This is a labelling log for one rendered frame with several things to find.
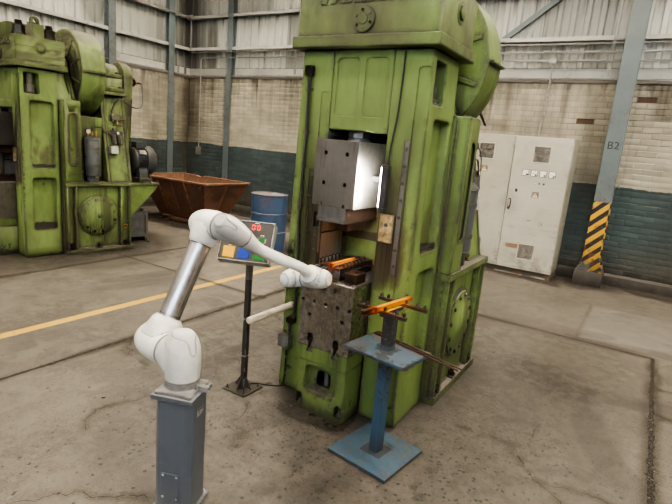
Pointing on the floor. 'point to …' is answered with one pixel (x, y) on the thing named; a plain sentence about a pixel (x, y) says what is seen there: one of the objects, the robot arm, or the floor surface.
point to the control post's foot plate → (242, 388)
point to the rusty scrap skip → (194, 194)
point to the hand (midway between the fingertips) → (325, 266)
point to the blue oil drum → (271, 213)
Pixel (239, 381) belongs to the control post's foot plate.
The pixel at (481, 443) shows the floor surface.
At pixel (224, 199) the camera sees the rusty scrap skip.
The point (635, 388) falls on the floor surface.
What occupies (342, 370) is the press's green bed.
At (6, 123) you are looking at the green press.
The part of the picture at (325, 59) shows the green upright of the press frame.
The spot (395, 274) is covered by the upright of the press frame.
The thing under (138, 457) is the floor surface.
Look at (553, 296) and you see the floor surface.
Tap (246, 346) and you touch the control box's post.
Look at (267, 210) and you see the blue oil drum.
